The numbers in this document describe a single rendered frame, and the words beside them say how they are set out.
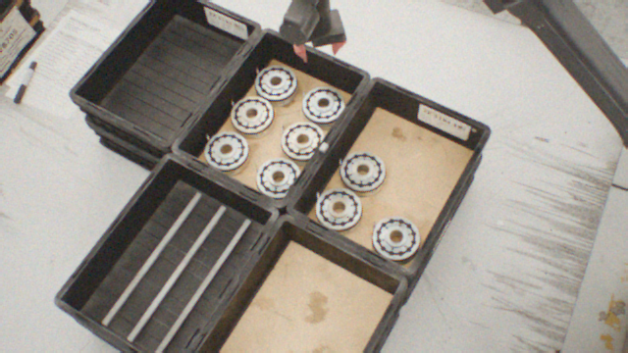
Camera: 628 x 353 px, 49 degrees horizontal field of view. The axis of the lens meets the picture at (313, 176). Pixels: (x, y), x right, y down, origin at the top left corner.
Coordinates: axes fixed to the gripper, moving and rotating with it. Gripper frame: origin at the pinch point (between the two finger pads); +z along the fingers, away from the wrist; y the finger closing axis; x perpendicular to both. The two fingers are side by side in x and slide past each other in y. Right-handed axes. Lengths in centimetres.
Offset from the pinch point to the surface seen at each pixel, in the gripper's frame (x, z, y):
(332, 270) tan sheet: -39.0, 23.6, -7.9
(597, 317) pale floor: -46, 107, 77
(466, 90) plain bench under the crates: 6, 37, 40
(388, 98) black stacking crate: -3.0, 18.2, 14.9
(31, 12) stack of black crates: 98, 66, -85
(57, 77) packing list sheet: 39, 35, -67
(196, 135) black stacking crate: -1.9, 16.9, -30.4
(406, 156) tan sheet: -16.3, 23.6, 15.8
